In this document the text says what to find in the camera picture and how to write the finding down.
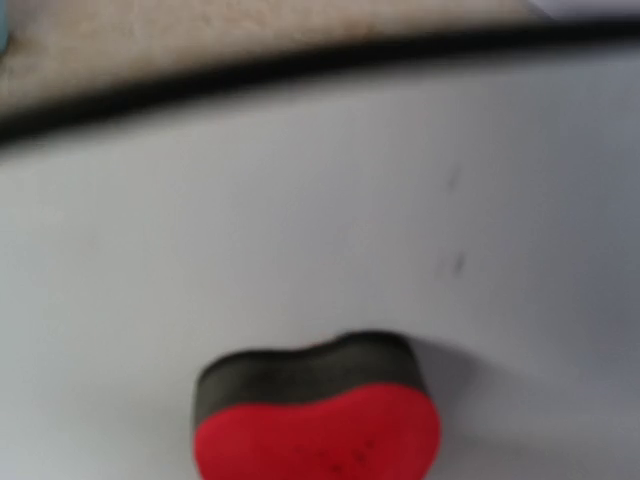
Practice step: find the white whiteboard black frame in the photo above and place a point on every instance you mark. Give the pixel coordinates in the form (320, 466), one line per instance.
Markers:
(476, 192)

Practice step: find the red black whiteboard eraser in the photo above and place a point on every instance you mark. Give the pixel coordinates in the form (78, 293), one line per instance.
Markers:
(354, 407)

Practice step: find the light blue mug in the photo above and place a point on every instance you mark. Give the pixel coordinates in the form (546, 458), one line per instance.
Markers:
(4, 30)

